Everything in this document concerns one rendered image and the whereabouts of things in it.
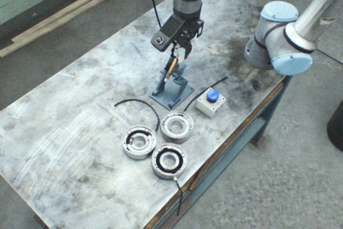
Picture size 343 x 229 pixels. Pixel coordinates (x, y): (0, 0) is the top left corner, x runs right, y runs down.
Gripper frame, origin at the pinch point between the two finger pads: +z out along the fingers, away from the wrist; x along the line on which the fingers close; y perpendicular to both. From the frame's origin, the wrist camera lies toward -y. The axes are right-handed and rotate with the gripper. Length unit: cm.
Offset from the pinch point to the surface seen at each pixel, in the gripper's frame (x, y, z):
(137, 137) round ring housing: -4.4, -21.3, 15.1
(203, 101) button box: -12.0, 2.0, 11.9
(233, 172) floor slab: -24, 33, 95
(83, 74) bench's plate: 28.3, -14.7, 17.0
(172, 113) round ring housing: -6.9, -7.6, 13.7
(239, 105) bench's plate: -20.7, 12.4, 16.0
